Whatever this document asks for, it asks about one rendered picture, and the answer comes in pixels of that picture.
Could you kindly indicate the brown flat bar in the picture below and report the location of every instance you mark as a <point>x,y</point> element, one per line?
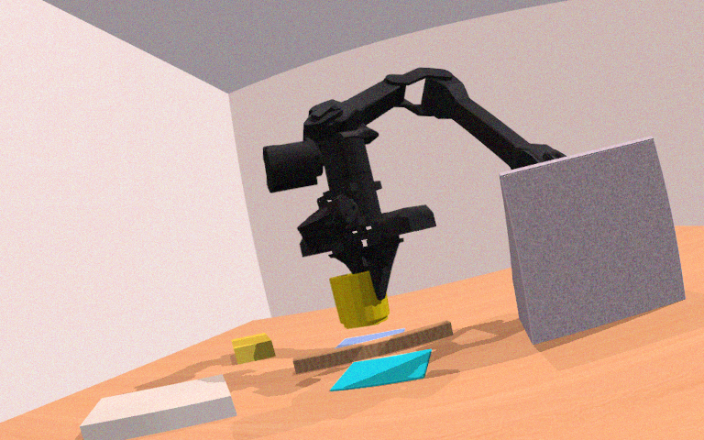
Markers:
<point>373,348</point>

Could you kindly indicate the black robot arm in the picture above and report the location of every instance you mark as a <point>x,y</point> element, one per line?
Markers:
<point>335,136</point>

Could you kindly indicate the yellow cup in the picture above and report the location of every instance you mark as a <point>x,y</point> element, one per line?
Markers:
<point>356,302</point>

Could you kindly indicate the yellow block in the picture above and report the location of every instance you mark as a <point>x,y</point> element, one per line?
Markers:
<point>253,348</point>

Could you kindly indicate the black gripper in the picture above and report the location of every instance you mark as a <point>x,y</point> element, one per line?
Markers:
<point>383,239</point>

